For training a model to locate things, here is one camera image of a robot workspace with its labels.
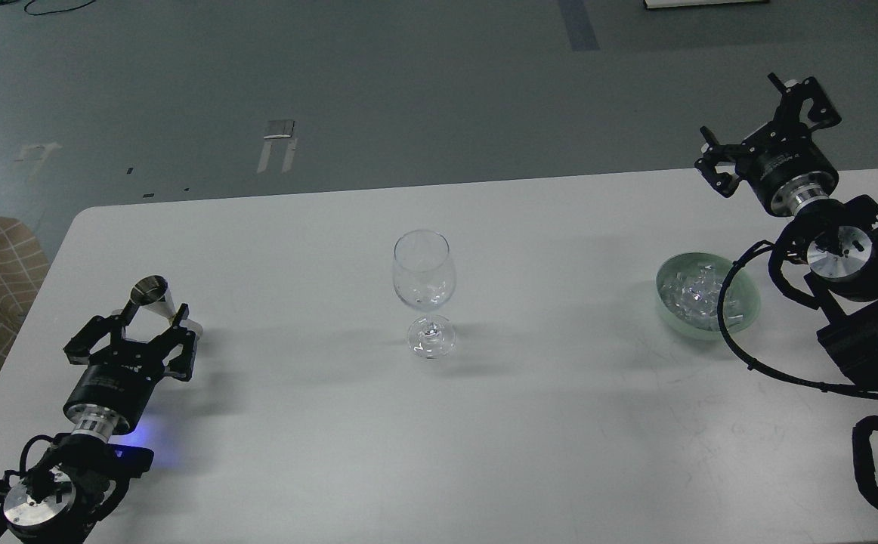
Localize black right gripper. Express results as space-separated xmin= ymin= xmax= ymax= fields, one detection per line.
xmin=694 ymin=73 xmax=841 ymax=217

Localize steel cocktail jigger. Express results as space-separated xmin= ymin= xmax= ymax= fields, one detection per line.
xmin=128 ymin=275 xmax=204 ymax=341

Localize black floor cable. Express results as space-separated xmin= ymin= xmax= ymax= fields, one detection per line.
xmin=0 ymin=0 xmax=97 ymax=29

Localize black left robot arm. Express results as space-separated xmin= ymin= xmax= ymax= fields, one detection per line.
xmin=0 ymin=302 xmax=202 ymax=543

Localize green bowl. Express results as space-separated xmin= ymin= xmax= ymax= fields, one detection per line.
xmin=654 ymin=252 xmax=762 ymax=341

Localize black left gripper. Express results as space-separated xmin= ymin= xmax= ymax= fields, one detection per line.
xmin=63 ymin=304 xmax=199 ymax=436

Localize clear wine glass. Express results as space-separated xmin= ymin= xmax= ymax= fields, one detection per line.
xmin=391 ymin=230 xmax=457 ymax=360

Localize clear ice cubes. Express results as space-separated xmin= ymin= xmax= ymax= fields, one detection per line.
xmin=656 ymin=261 xmax=758 ymax=333

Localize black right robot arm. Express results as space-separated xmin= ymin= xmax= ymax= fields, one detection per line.
xmin=694 ymin=73 xmax=878 ymax=400

